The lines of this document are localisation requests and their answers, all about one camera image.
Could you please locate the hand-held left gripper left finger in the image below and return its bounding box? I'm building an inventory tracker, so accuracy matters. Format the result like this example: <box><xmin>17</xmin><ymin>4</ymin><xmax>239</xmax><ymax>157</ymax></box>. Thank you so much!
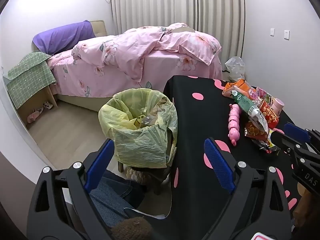
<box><xmin>27</xmin><ymin>139</ymin><xmax>118</xmax><ymax>240</ymax></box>

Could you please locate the white plastic bag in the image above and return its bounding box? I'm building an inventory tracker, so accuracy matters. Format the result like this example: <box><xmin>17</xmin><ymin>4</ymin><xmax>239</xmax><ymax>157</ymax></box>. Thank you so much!
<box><xmin>224</xmin><ymin>56</ymin><xmax>245</xmax><ymax>82</ymax></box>

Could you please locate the green checked cloth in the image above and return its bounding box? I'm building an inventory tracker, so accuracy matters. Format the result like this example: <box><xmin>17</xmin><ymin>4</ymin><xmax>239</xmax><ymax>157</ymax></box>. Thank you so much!
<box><xmin>2</xmin><ymin>51</ymin><xmax>57</xmax><ymax>110</ymax></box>

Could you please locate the person's right forearm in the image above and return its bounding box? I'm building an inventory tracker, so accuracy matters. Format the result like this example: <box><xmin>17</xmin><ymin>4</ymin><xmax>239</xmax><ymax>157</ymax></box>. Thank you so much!
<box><xmin>292</xmin><ymin>186</ymin><xmax>320</xmax><ymax>233</ymax></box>

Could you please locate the red snack packet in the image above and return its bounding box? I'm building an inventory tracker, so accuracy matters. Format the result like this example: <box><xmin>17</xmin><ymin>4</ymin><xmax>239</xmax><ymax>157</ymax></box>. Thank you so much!
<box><xmin>259</xmin><ymin>100</ymin><xmax>280</xmax><ymax>130</ymax></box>

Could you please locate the beige pillow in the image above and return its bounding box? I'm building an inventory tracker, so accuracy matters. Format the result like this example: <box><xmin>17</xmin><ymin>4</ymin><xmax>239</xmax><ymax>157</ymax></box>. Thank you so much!
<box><xmin>169</xmin><ymin>26</ymin><xmax>195</xmax><ymax>34</ymax></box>

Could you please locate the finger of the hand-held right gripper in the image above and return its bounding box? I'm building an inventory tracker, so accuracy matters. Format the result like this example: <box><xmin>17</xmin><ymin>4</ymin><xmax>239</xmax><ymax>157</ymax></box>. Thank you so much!
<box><xmin>284</xmin><ymin>122</ymin><xmax>320</xmax><ymax>145</ymax></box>
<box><xmin>277</xmin><ymin>132</ymin><xmax>310</xmax><ymax>155</ymax></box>

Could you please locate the beige headboard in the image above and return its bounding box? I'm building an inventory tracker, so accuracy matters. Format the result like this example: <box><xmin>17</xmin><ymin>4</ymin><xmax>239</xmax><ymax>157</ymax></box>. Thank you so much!
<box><xmin>90</xmin><ymin>20</ymin><xmax>108</xmax><ymax>37</ymax></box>

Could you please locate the orange-brown snack packet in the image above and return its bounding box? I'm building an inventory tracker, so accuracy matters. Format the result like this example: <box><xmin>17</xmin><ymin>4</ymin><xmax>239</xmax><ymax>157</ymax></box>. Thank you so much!
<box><xmin>244</xmin><ymin>120</ymin><xmax>268</xmax><ymax>139</ymax></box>

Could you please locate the black tablecloth with pink dots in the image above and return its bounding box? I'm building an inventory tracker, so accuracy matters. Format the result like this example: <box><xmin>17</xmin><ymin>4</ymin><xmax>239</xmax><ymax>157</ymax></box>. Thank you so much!
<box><xmin>122</xmin><ymin>75</ymin><xmax>320</xmax><ymax>240</ymax></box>

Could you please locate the wooden nightstand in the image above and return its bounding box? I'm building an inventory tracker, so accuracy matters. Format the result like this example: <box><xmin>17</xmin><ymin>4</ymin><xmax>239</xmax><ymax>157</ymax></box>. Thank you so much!
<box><xmin>2</xmin><ymin>76</ymin><xmax>58</xmax><ymax>130</ymax></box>

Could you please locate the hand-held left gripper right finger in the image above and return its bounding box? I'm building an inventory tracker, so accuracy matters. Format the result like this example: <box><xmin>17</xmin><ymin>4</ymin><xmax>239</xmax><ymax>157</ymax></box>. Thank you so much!
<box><xmin>200</xmin><ymin>137</ymin><xmax>293</xmax><ymax>240</ymax></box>

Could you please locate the beige knitted cushion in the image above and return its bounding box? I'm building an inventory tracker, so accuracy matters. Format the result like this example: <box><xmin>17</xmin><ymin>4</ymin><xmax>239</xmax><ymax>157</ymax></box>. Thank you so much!
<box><xmin>126</xmin><ymin>166</ymin><xmax>160</xmax><ymax>185</ymax></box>

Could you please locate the orange snack packet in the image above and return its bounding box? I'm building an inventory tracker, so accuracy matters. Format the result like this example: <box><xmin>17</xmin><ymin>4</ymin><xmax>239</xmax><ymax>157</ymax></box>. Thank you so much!
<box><xmin>222</xmin><ymin>79</ymin><xmax>258</xmax><ymax>99</ymax></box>

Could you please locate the bed with pink sheet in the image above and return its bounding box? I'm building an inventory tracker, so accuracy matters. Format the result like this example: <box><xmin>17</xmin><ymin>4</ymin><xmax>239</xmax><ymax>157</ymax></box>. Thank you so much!
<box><xmin>31</xmin><ymin>20</ymin><xmax>223</xmax><ymax>113</ymax></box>

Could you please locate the purple pillow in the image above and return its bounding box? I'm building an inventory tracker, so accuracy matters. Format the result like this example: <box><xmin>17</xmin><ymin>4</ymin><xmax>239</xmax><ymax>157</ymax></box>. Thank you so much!
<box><xmin>32</xmin><ymin>20</ymin><xmax>96</xmax><ymax>55</ymax></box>

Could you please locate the pink caterpillar toy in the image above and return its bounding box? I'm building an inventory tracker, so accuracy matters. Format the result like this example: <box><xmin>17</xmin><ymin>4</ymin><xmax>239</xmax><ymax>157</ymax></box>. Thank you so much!
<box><xmin>227</xmin><ymin>104</ymin><xmax>242</xmax><ymax>147</ymax></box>

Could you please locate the green and white snack packet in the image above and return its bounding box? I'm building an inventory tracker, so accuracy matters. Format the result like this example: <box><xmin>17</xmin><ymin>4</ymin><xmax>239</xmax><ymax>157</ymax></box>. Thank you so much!
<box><xmin>230</xmin><ymin>86</ymin><xmax>272</xmax><ymax>134</ymax></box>

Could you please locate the person's leg in jeans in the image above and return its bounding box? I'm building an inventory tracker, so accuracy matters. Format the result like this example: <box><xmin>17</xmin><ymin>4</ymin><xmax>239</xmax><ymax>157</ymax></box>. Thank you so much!
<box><xmin>87</xmin><ymin>170</ymin><xmax>146</xmax><ymax>228</ymax></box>

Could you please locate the pink and yellow snack packet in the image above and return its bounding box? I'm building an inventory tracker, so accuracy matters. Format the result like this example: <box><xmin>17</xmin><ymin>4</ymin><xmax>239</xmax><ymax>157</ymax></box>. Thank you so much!
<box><xmin>254</xmin><ymin>86</ymin><xmax>273</xmax><ymax>103</ymax></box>

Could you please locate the pink floral duvet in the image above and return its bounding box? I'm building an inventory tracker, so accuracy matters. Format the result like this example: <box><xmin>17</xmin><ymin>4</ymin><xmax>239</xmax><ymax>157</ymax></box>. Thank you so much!
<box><xmin>71</xmin><ymin>23</ymin><xmax>222</xmax><ymax>83</ymax></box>

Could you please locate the bin with yellow-green bag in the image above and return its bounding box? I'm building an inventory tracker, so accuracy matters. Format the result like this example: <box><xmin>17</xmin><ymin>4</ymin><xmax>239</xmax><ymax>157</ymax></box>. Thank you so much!
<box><xmin>98</xmin><ymin>88</ymin><xmax>178</xmax><ymax>168</ymax></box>

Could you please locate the person's left forearm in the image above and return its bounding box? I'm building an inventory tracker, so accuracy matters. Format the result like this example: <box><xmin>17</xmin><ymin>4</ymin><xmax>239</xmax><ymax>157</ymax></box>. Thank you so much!
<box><xmin>110</xmin><ymin>216</ymin><xmax>154</xmax><ymax>240</ymax></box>

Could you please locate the dark snack packet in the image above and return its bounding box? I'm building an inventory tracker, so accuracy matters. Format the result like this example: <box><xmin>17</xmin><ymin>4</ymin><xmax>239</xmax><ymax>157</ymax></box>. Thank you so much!
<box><xmin>251</xmin><ymin>137</ymin><xmax>281</xmax><ymax>155</ymax></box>

